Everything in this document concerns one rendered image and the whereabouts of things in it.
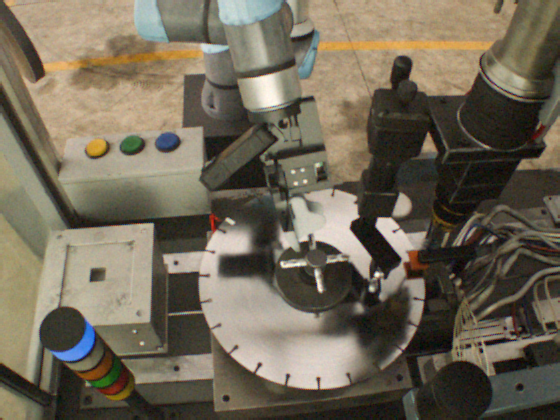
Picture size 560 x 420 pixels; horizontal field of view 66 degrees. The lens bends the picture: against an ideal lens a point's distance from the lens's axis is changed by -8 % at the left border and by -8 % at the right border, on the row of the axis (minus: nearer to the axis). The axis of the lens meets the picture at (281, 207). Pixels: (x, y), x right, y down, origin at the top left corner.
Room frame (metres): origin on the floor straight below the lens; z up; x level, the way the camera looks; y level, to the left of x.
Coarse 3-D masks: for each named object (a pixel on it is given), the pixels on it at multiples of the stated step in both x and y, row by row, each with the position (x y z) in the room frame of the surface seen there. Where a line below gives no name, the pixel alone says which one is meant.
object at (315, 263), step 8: (312, 240) 0.35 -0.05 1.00; (312, 248) 0.33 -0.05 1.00; (312, 256) 0.32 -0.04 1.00; (320, 256) 0.32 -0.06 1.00; (328, 256) 0.32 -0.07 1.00; (336, 256) 0.32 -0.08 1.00; (344, 256) 0.32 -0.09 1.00; (288, 264) 0.31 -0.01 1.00; (296, 264) 0.31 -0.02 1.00; (304, 264) 0.31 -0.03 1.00; (312, 264) 0.31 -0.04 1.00; (320, 264) 0.31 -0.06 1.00; (312, 272) 0.30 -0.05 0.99; (320, 272) 0.30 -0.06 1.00; (320, 280) 0.29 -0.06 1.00; (320, 288) 0.27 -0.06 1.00
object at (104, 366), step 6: (108, 348) 0.15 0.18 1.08; (108, 354) 0.14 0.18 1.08; (102, 360) 0.13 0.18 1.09; (108, 360) 0.14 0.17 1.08; (96, 366) 0.13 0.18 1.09; (102, 366) 0.13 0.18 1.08; (108, 366) 0.13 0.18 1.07; (78, 372) 0.12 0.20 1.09; (84, 372) 0.12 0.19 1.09; (90, 372) 0.12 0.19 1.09; (96, 372) 0.12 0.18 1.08; (102, 372) 0.13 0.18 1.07; (84, 378) 0.12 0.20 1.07; (90, 378) 0.12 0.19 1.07; (96, 378) 0.12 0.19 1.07
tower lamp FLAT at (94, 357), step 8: (96, 336) 0.15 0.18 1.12; (96, 344) 0.14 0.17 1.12; (96, 352) 0.13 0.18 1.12; (104, 352) 0.14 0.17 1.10; (80, 360) 0.12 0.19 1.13; (88, 360) 0.12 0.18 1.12; (96, 360) 0.13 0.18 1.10; (72, 368) 0.12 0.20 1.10; (80, 368) 0.12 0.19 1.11; (88, 368) 0.12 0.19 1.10
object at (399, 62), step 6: (396, 60) 0.39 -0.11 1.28; (402, 60) 0.39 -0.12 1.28; (408, 60) 0.39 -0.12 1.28; (396, 66) 0.39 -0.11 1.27; (402, 66) 0.38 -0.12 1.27; (408, 66) 0.38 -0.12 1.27; (396, 72) 0.39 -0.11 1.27; (402, 72) 0.38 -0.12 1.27; (408, 72) 0.38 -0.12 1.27; (390, 78) 0.39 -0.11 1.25; (396, 78) 0.38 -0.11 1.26; (402, 78) 0.38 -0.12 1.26; (408, 78) 0.39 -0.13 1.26; (396, 84) 0.38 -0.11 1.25
